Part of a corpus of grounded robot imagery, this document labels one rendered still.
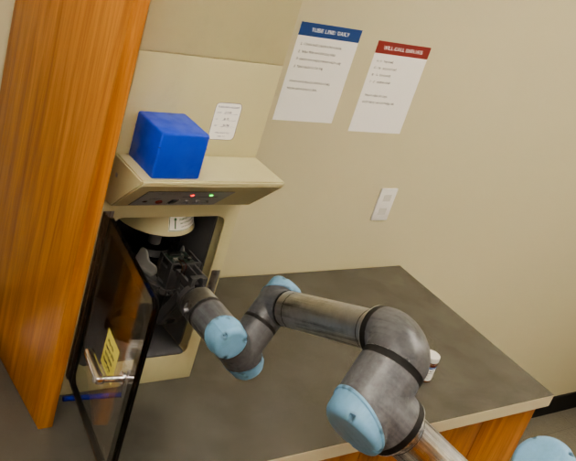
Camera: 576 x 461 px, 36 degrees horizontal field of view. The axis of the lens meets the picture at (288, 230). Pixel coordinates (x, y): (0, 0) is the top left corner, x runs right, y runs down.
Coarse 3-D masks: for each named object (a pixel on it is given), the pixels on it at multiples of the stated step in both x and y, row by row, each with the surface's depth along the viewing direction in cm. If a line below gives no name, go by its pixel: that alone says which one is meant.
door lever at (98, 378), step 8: (88, 352) 158; (88, 360) 157; (96, 360) 156; (96, 368) 155; (96, 376) 153; (104, 376) 153; (112, 376) 154; (120, 376) 155; (96, 384) 153; (120, 384) 155
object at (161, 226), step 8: (128, 224) 182; (136, 224) 181; (144, 224) 181; (152, 224) 181; (160, 224) 182; (168, 224) 182; (176, 224) 183; (184, 224) 185; (192, 224) 188; (152, 232) 181; (160, 232) 182; (168, 232) 183; (176, 232) 184; (184, 232) 185
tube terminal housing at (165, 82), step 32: (160, 64) 159; (192, 64) 163; (224, 64) 167; (256, 64) 171; (128, 96) 159; (160, 96) 163; (192, 96) 167; (224, 96) 171; (256, 96) 175; (128, 128) 162; (256, 128) 179; (224, 224) 188; (224, 256) 193; (192, 352) 203; (64, 384) 186
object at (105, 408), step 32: (128, 256) 156; (96, 288) 171; (128, 288) 155; (96, 320) 170; (128, 320) 154; (96, 352) 169; (128, 352) 153; (128, 384) 153; (96, 416) 167; (96, 448) 166
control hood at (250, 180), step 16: (128, 160) 162; (208, 160) 174; (224, 160) 176; (240, 160) 179; (256, 160) 181; (112, 176) 165; (128, 176) 160; (144, 176) 158; (208, 176) 167; (224, 176) 169; (240, 176) 171; (256, 176) 174; (272, 176) 176; (112, 192) 165; (128, 192) 160; (144, 192) 161; (240, 192) 174; (256, 192) 176
